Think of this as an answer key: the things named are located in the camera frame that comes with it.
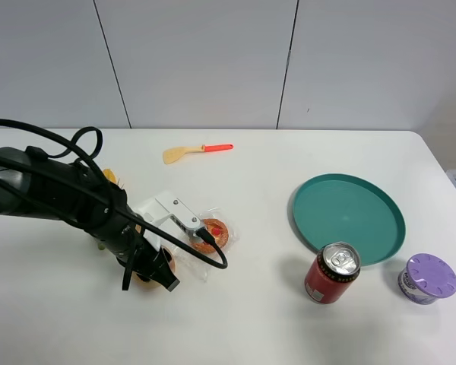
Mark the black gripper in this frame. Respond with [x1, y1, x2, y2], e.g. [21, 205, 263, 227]
[116, 217, 179, 291]

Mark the tan round pear fruit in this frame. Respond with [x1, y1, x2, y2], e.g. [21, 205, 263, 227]
[131, 246, 177, 291]

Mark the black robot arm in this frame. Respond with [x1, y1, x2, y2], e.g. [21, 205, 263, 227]
[0, 147, 179, 290]

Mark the toy corn cob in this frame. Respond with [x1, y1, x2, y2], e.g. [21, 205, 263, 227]
[91, 169, 128, 257]

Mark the wrapped fruit tart pastry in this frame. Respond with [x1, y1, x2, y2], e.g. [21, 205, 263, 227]
[160, 208, 239, 282]

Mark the teal round plate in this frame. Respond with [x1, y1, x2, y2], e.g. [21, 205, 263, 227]
[289, 173, 407, 266]

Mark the red soda can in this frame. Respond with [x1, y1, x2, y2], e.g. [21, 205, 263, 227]
[304, 242, 361, 304]

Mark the purple lidded round container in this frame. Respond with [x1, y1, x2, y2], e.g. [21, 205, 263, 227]
[397, 253, 456, 305]

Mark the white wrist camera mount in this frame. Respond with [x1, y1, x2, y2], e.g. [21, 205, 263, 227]
[132, 191, 205, 237]

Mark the wooden spatula red handle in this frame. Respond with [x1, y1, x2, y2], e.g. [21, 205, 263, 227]
[163, 144, 233, 164]

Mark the black cable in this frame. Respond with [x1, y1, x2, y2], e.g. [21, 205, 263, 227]
[0, 118, 229, 292]

